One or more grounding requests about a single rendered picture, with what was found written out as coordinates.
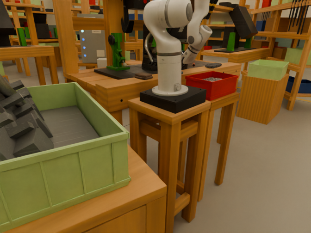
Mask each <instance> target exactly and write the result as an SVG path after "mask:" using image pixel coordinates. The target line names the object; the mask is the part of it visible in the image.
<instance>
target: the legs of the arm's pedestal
mask: <svg viewBox="0 0 311 233"><path fill-rule="evenodd" d="M208 112H209V109H208V110H206V111H203V112H201V113H199V114H197V115H195V116H192V117H190V118H188V119H185V120H183V121H181V122H179V123H176V124H174V125H170V124H168V123H165V122H163V121H160V120H158V119H155V118H153V117H151V116H148V115H146V114H143V113H141V112H139V111H137V110H134V109H132V108H129V115H130V144H131V148H132V149H133V150H134V151H135V152H136V153H137V154H138V155H139V157H140V158H141V159H142V160H143V161H144V162H145V163H146V164H147V136H148V137H150V138H152V139H154V140H156V141H158V177H159V178H160V179H161V180H162V181H163V182H164V183H165V184H166V186H167V194H166V213H165V232H164V233H173V228H174V216H176V215H177V214H178V213H179V212H180V211H181V210H182V214H181V217H182V218H183V219H185V220H186V221H187V222H189V223H190V222H191V221H192V220H193V219H194V218H195V214H196V207H197V199H198V191H199V182H200V174H201V167H202V159H203V152H204V144H205V135H206V127H207V119H208ZM157 123H159V125H158V124H157ZM187 138H189V139H188V149H187V163H186V174H185V184H184V183H182V182H181V181H179V180H177V172H178V160H179V147H180V142H182V141H183V140H185V139H187ZM176 192H177V193H179V194H180V195H181V196H180V197H178V198H177V199H175V198H176Z"/></svg>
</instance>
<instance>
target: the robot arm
mask: <svg viewBox="0 0 311 233"><path fill-rule="evenodd" d="M209 4H210V0H194V12H193V9H192V5H191V1H190V0H154V1H151V2H149V3H148V4H147V5H146V6H145V8H144V10H143V21H144V23H145V25H146V27H147V29H148V30H149V31H150V33H151V34H152V36H153V38H154V39H155V42H156V49H157V69H158V86H155V87H153V88H152V92H153V93H154V94H155V95H159V96H178V95H182V94H185V93H187V92H188V87H187V86H184V85H182V84H181V71H182V70H183V69H184V67H185V66H186V65H187V64H189V63H193V61H194V60H195V58H196V56H197V54H198V53H199V52H200V50H201V49H202V47H203V46H204V44H205V43H206V41H207V40H208V38H209V37H210V35H211V34H212V30H211V29H210V28H209V27H208V26H206V25H201V26H200V23H201V21H202V19H203V18H204V17H205V16H206V15H207V14H208V12H209ZM186 25H187V42H188V44H189V46H188V49H187V50H186V51H185V52H184V54H183V55H182V56H181V42H180V40H179V39H177V38H175V37H173V36H171V35H170V34H169V33H168V32H167V30H166V28H179V27H184V26H186Z"/></svg>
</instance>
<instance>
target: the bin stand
mask: <svg viewBox="0 0 311 233"><path fill-rule="evenodd" d="M239 95H240V93H238V92H234V93H232V94H229V95H226V96H223V97H220V98H217V99H214V100H211V101H209V100H206V101H209V102H211V107H210V109H209V112H208V119H207V127H206V135H205V144H204V152H203V159H202V167H201V174H200V182H199V191H198V199H197V201H198V202H199V201H200V200H202V198H203V192H204V185H205V176H206V169H207V162H208V155H209V148H210V142H211V132H212V126H213V119H214V112H215V110H216V109H219V108H221V107H224V106H227V108H226V114H225V120H224V128H223V134H222V140H221V145H220V151H219V157H218V165H217V171H216V176H215V183H216V184H218V185H220V184H222V183H223V178H224V171H225V166H226V161H227V155H228V150H229V145H230V138H231V132H232V127H233V122H234V117H235V112H236V105H237V101H238V100H239ZM186 147H187V139H185V140H183V141H182V142H180V147H179V160H178V172H177V180H179V181H181V182H182V183H183V179H184V168H185V158H186Z"/></svg>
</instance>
